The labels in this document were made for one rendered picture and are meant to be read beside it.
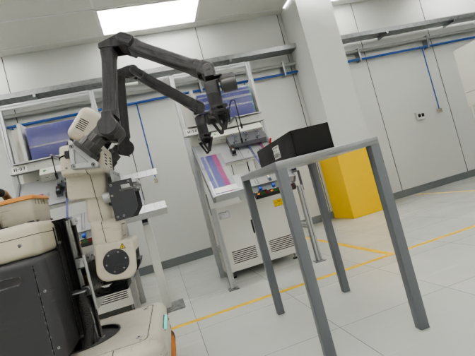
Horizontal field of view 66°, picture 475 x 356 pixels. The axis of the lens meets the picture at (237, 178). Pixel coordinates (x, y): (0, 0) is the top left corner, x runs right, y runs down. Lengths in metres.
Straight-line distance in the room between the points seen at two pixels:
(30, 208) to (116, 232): 0.34
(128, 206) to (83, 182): 0.22
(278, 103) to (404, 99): 2.02
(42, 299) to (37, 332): 0.11
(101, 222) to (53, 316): 0.39
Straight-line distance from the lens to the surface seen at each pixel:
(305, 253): 1.45
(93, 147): 1.49
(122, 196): 1.58
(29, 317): 1.55
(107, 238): 1.61
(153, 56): 1.59
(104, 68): 1.62
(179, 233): 4.76
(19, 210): 1.69
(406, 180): 5.96
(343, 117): 4.96
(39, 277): 1.52
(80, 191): 1.66
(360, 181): 4.92
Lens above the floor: 0.74
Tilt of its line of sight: 2 degrees up
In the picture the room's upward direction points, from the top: 15 degrees counter-clockwise
